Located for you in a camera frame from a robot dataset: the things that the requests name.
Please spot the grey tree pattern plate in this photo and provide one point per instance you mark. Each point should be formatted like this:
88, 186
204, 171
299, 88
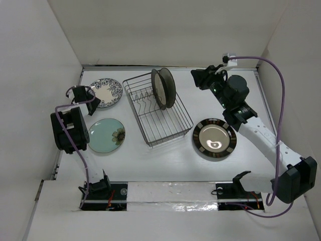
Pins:
171, 87

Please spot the wire dish rack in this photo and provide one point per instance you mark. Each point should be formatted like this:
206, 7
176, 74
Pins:
157, 126

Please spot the green flower plate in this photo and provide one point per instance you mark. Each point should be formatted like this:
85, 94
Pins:
106, 135

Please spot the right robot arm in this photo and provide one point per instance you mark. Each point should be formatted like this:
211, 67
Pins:
294, 175

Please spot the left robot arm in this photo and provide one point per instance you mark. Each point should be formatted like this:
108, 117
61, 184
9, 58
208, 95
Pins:
72, 137

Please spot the brown rim cream plate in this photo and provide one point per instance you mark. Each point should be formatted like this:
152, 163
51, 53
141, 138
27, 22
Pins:
158, 89

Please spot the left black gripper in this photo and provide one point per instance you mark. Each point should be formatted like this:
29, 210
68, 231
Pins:
95, 103

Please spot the dark striped rim plate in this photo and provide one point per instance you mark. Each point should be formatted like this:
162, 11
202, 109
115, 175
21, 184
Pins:
214, 138

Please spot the blue floral plate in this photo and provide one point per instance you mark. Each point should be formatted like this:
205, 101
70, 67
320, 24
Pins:
108, 90

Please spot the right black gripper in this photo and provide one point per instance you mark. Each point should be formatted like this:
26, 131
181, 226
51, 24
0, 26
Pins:
200, 76

